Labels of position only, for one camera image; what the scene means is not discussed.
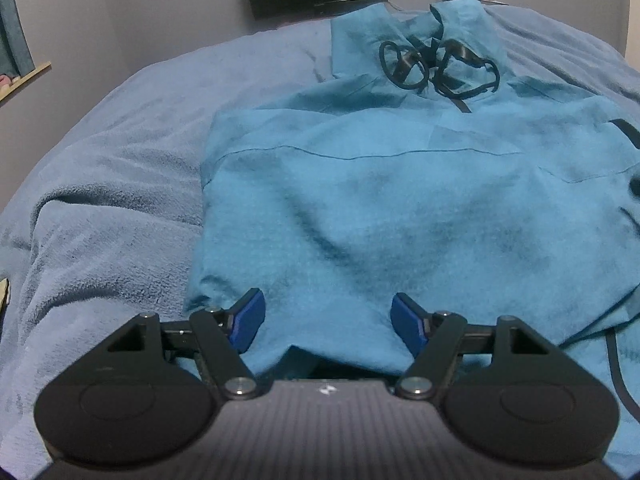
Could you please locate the blue fleece blanket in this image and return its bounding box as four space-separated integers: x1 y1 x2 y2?
0 2 640 461

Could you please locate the teal hoodie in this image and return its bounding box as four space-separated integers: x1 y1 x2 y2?
184 0 640 461

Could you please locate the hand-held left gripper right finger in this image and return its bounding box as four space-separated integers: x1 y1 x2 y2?
391 292 552 403

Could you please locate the teal curtain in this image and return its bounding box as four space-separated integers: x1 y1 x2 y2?
0 0 39 76

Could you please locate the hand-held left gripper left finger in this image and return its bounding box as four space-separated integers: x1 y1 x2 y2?
102 287 266 402

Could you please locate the wooden window ledge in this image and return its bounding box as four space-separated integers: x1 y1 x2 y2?
0 61 53 105

